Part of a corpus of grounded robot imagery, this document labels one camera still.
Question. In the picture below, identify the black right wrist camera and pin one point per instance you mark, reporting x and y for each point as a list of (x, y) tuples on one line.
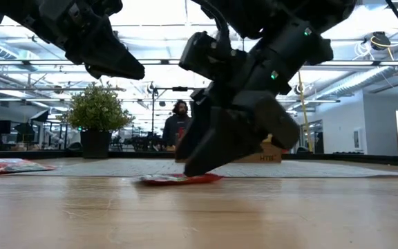
[(209, 55)]

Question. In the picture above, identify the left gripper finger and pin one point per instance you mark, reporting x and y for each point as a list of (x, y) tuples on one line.
[(116, 52), (116, 74)]

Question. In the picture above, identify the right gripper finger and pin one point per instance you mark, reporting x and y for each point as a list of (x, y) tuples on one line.
[(225, 141), (193, 131)]

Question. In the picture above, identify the potted green plant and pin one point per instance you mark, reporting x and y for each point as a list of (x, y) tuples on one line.
[(97, 110)]

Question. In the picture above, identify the black metal gantry frame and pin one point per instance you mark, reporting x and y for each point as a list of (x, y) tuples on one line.
[(171, 89)]

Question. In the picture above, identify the grey woven placemat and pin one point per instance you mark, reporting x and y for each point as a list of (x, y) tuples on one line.
[(289, 169)]

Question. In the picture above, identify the wooden three-compartment box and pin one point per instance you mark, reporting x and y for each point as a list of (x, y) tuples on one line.
[(264, 154)]

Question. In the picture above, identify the person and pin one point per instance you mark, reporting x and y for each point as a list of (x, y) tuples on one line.
[(176, 126)]

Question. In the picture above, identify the red tea bag packet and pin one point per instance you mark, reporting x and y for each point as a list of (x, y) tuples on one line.
[(14, 166), (192, 180)]

